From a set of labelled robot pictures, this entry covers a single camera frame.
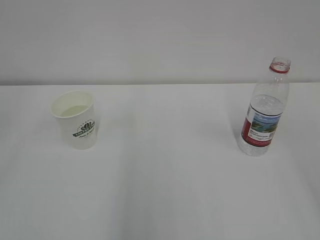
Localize clear plastic water bottle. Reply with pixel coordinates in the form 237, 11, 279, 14
238, 57, 291, 157

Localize white paper coffee cup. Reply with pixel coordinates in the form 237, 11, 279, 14
50, 90, 97, 150

